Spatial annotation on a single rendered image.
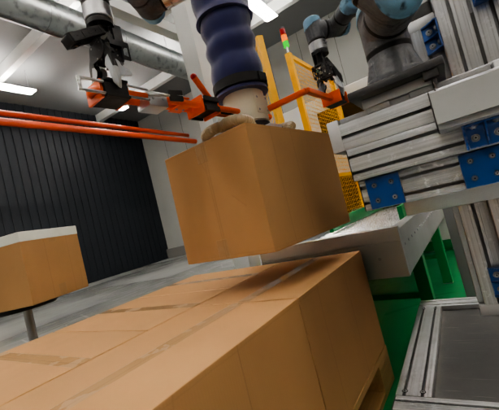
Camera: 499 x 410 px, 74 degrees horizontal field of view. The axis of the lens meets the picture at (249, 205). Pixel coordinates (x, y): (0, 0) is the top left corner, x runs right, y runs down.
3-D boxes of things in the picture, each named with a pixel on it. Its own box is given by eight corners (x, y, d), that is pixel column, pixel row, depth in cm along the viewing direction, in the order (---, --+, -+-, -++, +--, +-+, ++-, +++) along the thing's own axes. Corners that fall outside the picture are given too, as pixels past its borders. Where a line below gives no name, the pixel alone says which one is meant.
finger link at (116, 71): (141, 82, 89) (127, 58, 91) (120, 78, 84) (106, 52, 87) (136, 91, 90) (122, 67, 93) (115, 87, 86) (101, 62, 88)
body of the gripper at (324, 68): (314, 81, 141) (306, 54, 141) (323, 85, 148) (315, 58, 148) (330, 73, 136) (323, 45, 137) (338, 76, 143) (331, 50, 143)
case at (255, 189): (276, 234, 170) (258, 159, 172) (350, 221, 146) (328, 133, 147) (188, 264, 123) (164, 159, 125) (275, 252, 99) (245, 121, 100)
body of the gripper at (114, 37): (132, 63, 93) (123, 21, 93) (103, 55, 86) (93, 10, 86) (118, 75, 97) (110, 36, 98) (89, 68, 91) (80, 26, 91)
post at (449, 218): (471, 314, 179) (422, 135, 183) (487, 313, 175) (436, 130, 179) (471, 319, 174) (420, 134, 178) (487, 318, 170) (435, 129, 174)
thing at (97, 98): (117, 111, 96) (114, 94, 96) (131, 101, 91) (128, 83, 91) (88, 107, 89) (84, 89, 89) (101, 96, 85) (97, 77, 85)
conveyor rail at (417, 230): (442, 210, 331) (437, 191, 332) (449, 208, 328) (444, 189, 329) (398, 274, 141) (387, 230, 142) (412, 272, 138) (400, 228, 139)
